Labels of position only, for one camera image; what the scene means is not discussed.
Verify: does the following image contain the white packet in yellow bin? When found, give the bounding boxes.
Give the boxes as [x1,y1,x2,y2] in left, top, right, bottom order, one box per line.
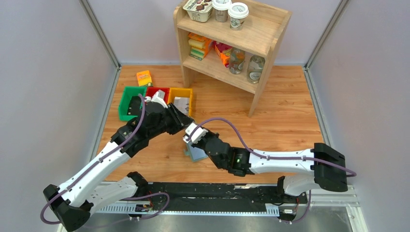
[173,97,190,116]

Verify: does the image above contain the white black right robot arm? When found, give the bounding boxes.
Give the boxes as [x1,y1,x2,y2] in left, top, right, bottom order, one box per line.
[186,131,348,196]

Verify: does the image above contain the aluminium frame rail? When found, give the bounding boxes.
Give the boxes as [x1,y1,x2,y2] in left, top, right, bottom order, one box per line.
[58,181,369,232]

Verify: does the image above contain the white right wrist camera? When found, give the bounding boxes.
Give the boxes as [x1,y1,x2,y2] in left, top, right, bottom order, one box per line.
[183,122,208,144]

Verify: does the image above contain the left coffee cup white lid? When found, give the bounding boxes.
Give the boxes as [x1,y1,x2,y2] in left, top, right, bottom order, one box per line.
[212,0,232,23]

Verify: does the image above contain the red plastic bin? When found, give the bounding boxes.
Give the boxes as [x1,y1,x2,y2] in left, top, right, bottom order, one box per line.
[146,87,170,104]

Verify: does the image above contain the right coffee cup white lid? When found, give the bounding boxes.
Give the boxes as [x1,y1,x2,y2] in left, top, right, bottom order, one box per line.
[228,2,249,30]

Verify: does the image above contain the right clear glass bottle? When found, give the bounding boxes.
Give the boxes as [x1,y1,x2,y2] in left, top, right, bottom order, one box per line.
[247,55,265,84]

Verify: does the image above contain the orange yellow snack box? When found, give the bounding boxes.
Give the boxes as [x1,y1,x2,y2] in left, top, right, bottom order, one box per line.
[136,70,153,87]

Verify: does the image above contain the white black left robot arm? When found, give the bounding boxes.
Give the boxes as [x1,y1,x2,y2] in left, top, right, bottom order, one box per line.
[43,102,194,232]

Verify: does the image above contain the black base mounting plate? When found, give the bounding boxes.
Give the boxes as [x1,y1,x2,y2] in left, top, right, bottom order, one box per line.
[127,182,310,221]

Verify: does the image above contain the green plastic bin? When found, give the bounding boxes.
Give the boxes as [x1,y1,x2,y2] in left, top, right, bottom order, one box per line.
[118,86,147,121]

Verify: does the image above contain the stack of sponges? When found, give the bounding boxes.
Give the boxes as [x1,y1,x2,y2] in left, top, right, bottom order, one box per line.
[188,32,214,60]

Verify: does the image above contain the yellow plastic bin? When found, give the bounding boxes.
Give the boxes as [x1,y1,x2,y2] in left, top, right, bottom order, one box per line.
[168,87,193,116]

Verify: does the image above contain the teal card holder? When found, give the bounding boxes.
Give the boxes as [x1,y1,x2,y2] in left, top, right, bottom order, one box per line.
[184,144,208,162]

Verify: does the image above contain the left clear glass bottle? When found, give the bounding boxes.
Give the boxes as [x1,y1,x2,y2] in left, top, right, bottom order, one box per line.
[228,47,246,74]

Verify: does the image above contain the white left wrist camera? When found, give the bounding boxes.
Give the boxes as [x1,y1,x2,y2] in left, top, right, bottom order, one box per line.
[145,90,168,108]

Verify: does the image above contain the black item in green bin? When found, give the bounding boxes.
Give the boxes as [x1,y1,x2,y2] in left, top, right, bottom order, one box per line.
[127,96,142,116]

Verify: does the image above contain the wooden shelf unit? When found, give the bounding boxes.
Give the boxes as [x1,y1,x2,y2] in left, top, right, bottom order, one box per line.
[173,0,292,117]

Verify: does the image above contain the coffee cup white lid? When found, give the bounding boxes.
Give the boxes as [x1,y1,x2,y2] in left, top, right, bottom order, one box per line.
[212,0,232,23]
[228,2,249,30]

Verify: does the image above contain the orange red snack box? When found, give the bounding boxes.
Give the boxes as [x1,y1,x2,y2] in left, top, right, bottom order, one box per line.
[214,41,233,68]

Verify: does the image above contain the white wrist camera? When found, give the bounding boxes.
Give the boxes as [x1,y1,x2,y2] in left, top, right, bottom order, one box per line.
[183,122,208,144]
[145,90,168,108]

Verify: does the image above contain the clear glass bottle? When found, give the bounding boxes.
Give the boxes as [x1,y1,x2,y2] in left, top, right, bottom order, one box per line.
[247,55,265,84]
[228,47,246,74]

